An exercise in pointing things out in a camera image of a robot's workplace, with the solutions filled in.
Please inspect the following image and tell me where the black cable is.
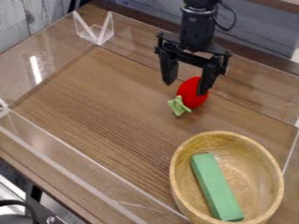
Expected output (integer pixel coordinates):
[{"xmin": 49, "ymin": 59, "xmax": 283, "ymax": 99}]
[{"xmin": 212, "ymin": 0, "xmax": 238, "ymax": 32}]

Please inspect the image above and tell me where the green rectangular block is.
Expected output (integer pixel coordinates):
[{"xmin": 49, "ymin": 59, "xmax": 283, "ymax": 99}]
[{"xmin": 190, "ymin": 153, "xmax": 244, "ymax": 222}]

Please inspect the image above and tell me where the red toy strawberry green stem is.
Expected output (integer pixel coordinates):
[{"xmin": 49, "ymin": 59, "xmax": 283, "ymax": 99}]
[{"xmin": 166, "ymin": 76, "xmax": 210, "ymax": 117}]

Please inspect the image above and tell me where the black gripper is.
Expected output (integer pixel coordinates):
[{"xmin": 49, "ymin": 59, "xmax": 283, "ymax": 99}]
[{"xmin": 153, "ymin": 31, "xmax": 232, "ymax": 95}]

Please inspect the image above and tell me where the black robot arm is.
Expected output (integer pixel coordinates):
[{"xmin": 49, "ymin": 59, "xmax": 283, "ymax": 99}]
[{"xmin": 153, "ymin": 0, "xmax": 237, "ymax": 96}]

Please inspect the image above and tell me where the wooden bowl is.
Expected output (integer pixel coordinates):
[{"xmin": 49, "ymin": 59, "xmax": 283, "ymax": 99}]
[{"xmin": 169, "ymin": 130, "xmax": 284, "ymax": 224}]

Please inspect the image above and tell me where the black metal stand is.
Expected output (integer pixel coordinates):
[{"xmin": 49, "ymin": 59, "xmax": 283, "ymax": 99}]
[{"xmin": 25, "ymin": 184, "xmax": 66, "ymax": 224}]

